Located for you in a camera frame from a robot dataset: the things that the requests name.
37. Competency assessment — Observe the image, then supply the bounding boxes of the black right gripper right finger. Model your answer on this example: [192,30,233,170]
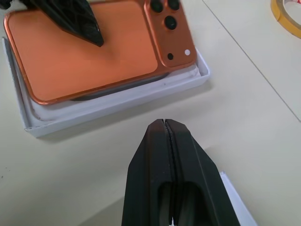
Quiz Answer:
[165,119,223,226]

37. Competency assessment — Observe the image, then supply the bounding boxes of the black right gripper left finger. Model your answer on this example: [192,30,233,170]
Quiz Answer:
[122,119,176,226]

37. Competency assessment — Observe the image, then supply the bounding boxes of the orange smartphone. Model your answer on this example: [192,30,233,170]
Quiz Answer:
[3,0,197,105]

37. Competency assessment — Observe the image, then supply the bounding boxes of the white phone box lid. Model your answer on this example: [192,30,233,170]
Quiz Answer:
[219,171,257,226]

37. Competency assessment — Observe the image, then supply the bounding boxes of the white phone box base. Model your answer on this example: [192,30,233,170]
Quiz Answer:
[1,37,211,138]

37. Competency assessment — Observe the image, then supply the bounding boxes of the yellow tape roll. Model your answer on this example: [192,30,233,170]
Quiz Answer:
[270,0,301,40]

